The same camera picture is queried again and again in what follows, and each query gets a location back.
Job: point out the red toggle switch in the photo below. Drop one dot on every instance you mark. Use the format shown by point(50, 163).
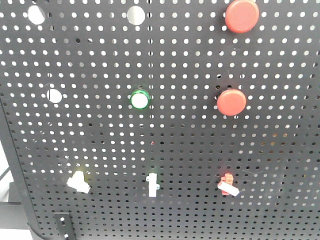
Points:
point(226, 185)

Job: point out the black perforated pegboard panel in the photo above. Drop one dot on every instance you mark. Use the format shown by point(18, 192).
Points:
point(67, 72)

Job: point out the green illuminated push button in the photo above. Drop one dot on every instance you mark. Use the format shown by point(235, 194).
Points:
point(140, 99)

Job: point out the lower red push button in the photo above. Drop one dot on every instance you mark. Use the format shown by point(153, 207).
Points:
point(231, 102)

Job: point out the red push button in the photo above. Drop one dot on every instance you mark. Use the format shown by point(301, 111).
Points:
point(231, 102)
point(241, 16)

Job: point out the upper red push button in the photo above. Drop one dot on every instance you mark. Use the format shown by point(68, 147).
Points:
point(241, 16)

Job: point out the left black pegboard clamp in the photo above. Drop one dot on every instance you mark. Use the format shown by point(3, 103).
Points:
point(64, 225)

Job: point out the white toggle switch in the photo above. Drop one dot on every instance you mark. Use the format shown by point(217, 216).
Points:
point(153, 186)

